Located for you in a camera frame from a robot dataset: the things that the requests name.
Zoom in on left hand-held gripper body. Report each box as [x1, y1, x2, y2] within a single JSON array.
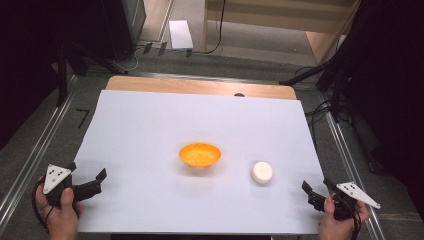
[[42, 163, 103, 208]]

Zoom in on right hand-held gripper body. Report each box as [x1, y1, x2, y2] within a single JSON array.
[[307, 181, 382, 222]]

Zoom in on white round cake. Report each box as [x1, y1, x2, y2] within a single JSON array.
[[250, 161, 274, 185]]

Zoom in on orange plastic bowl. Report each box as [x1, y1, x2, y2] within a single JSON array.
[[178, 142, 222, 169]]

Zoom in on person's left hand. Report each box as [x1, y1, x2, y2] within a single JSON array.
[[34, 175, 85, 240]]

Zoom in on person's right hand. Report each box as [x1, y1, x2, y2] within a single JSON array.
[[317, 194, 371, 240]]

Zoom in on black metal stand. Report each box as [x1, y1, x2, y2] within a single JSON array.
[[55, 39, 130, 108], [279, 56, 354, 124]]

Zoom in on white paper sheet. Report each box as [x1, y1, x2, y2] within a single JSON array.
[[72, 89, 327, 236]]

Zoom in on wooden table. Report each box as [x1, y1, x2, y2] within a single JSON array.
[[105, 75, 298, 101]]

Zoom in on black cabinet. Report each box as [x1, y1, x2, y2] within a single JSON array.
[[98, 0, 148, 62]]

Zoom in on white flat box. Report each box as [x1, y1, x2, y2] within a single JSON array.
[[168, 19, 195, 51]]

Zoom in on metal floor rail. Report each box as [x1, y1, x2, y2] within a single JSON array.
[[316, 89, 389, 240], [0, 75, 80, 228]]

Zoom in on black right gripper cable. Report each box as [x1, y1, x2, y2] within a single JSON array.
[[346, 196, 364, 240]]

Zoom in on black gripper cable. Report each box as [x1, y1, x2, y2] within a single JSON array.
[[346, 196, 364, 240], [31, 178, 58, 232]]

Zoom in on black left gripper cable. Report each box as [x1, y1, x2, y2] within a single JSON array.
[[31, 178, 58, 232]]

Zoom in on black floor cables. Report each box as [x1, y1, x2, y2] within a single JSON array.
[[303, 98, 335, 150]]

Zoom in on white floor cable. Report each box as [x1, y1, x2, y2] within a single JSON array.
[[111, 40, 148, 73]]

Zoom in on light wooden frame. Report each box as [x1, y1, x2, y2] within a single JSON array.
[[201, 0, 363, 65]]

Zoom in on black hanging cable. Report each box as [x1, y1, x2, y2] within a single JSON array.
[[202, 0, 228, 55]]

